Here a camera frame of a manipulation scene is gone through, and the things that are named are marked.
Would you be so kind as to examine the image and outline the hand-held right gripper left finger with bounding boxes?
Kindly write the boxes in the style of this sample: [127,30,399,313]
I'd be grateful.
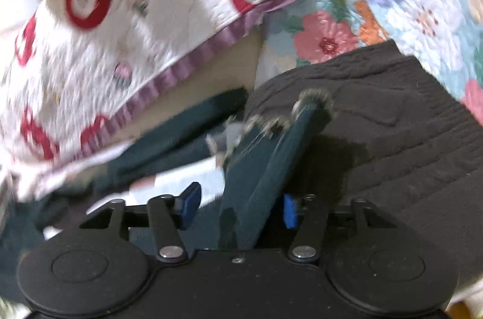
[79,182,201,263]

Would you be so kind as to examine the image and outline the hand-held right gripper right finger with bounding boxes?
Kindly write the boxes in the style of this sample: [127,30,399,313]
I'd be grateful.
[283,193,398,263]

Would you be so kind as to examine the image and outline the dark blue jeans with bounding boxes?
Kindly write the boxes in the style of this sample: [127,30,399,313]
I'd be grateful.
[0,88,334,305]

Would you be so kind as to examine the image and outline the dark brown knitted sweater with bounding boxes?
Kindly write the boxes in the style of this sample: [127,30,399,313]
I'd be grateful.
[245,40,483,301]

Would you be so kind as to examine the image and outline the white bear-print quilt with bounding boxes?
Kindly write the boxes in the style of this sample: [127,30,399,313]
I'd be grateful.
[0,0,326,199]

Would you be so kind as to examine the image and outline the colourful floral quilt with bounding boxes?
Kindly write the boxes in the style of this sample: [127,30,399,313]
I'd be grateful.
[260,0,483,116]

